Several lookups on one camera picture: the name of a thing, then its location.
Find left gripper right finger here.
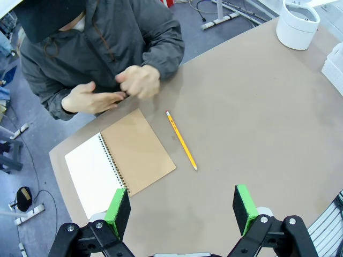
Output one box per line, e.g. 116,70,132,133
226,184,319,257

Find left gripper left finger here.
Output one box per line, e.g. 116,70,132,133
48,187,135,257

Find spiral notebook kraft cover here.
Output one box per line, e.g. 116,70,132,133
64,108,177,220

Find yellow pencil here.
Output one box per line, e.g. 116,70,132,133
165,110,198,171

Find person's left forearm grey sleeve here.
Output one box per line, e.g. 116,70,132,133
141,22,185,81

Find person's right forearm grey sleeve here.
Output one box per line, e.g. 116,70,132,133
20,48,81,122

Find person's right hand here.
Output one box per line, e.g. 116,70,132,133
61,81,126,115

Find person's left hand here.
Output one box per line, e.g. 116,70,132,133
115,65,161,99

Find white desk foot bar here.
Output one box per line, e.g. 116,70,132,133
10,122,30,140
14,203,46,226

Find black oval floor device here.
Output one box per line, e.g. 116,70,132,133
16,186,33,213

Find grey plastic stool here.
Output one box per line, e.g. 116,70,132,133
0,125,24,175

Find white perforated plastic basket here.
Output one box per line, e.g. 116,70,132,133
320,42,343,96

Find grey zip jacket torso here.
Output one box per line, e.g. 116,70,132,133
20,0,185,121

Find white lidded trash bin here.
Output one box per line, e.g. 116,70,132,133
275,0,320,51

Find black baseball cap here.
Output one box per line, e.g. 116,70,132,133
13,0,87,44

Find grey slotted aluminium base plate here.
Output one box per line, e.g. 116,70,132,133
307,188,343,257

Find black floor cable with plug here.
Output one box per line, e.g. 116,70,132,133
196,0,207,22

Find white stand post with foot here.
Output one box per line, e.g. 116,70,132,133
200,0,241,31

